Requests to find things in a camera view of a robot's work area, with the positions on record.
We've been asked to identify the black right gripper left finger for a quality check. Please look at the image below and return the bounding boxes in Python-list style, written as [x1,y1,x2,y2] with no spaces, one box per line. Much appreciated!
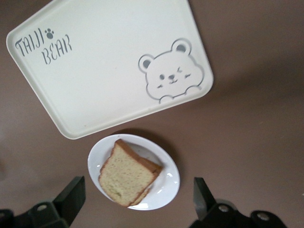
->
[0,175,86,228]

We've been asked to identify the cream bear print tray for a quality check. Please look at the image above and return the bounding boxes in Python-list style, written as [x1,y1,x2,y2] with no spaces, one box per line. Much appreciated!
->
[5,0,215,140]

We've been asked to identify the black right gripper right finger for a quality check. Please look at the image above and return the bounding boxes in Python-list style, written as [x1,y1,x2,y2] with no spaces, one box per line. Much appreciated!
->
[193,176,286,228]

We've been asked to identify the toast with fried egg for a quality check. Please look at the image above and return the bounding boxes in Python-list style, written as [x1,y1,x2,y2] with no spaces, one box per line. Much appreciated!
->
[127,166,165,208]

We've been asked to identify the brown bread slice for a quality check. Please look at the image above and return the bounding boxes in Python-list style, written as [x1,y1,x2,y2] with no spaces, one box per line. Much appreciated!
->
[98,138,164,208]

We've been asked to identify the white round plate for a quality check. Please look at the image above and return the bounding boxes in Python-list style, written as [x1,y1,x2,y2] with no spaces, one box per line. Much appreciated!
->
[87,133,181,211]

